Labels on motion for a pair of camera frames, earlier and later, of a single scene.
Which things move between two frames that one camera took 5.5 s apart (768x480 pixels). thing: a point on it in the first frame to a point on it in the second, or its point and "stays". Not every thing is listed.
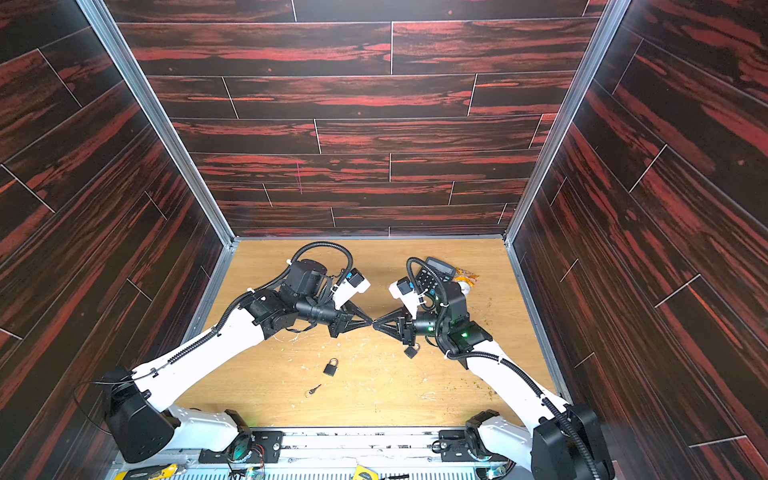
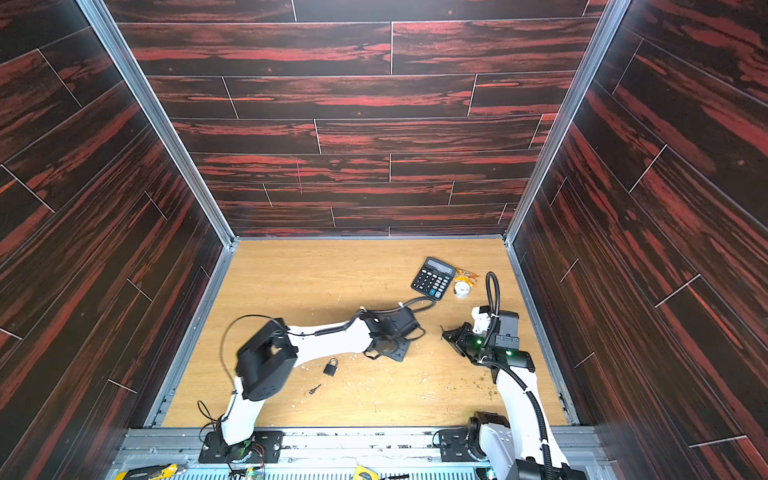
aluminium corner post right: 605,32 stays
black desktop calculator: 428,281 stays
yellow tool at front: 361,473 stays
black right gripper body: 405,327 to 466,339
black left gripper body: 336,318 to 391,343
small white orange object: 464,288 stays
